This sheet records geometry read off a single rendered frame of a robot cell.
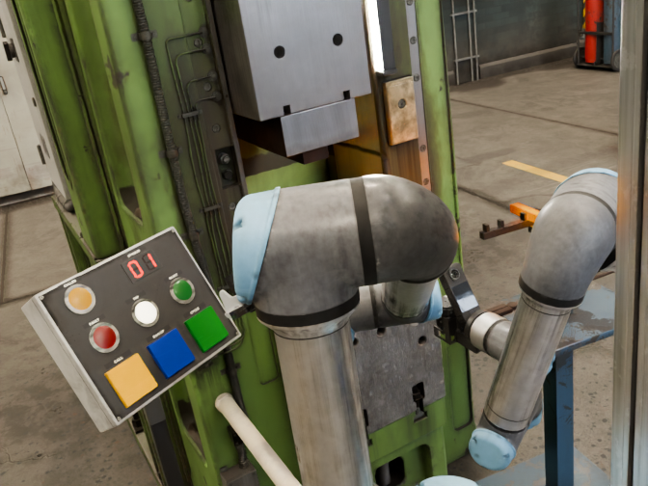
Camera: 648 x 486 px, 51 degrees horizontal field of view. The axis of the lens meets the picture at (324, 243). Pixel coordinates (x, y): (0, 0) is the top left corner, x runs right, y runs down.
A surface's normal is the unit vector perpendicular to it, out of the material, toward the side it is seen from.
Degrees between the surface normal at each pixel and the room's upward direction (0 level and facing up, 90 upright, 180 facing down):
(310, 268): 88
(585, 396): 0
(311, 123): 90
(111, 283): 60
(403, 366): 90
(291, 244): 71
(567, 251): 64
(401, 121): 90
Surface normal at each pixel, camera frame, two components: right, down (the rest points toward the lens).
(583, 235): 0.00, -0.14
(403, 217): 0.33, -0.20
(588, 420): -0.15, -0.91
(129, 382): 0.62, -0.36
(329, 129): 0.48, 0.27
